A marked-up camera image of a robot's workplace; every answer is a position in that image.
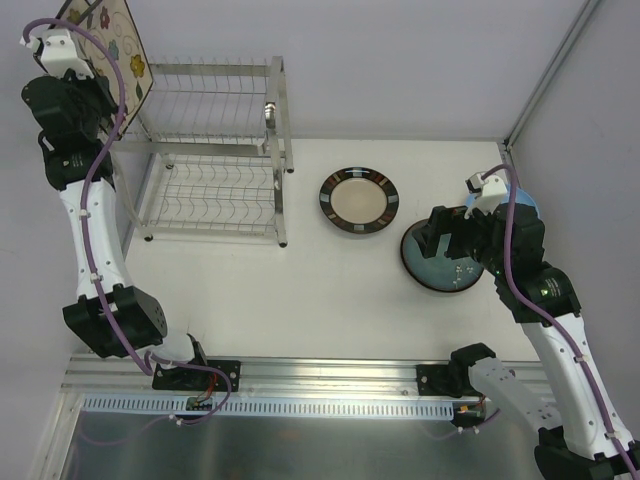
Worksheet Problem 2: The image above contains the square floral plate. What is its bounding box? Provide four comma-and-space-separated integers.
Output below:
56, 0, 102, 25
78, 0, 154, 136

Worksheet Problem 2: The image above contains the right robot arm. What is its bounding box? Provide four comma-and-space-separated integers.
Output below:
413, 204, 639, 479

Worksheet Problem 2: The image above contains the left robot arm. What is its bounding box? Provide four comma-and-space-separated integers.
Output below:
21, 70, 210, 390

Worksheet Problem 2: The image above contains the steel two-tier dish rack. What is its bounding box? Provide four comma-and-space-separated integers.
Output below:
112, 56, 295, 248

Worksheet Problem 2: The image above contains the teal round glazed plate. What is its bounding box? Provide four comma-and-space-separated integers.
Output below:
400, 219, 484, 293

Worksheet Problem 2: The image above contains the light blue round plate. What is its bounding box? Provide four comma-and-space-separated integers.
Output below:
465, 186, 541, 218

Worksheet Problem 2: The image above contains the round plate dark patterned rim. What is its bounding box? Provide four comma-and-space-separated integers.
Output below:
319, 167, 400, 235

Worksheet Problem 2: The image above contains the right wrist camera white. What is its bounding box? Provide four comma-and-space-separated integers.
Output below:
464, 173, 507, 219

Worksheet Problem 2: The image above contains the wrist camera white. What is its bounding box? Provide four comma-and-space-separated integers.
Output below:
20, 28, 95, 80
464, 173, 507, 219

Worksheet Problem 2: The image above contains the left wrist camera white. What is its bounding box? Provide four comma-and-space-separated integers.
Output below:
20, 28, 95, 80

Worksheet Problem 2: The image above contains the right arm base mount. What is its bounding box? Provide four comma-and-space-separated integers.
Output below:
415, 364, 456, 397

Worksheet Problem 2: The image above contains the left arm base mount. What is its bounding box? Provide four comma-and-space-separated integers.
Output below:
152, 359, 242, 392

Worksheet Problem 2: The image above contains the aluminium mounting rail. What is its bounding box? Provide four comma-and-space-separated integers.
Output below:
60, 354, 445, 402

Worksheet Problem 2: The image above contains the white slotted cable duct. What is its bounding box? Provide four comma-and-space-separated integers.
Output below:
82, 394, 454, 421

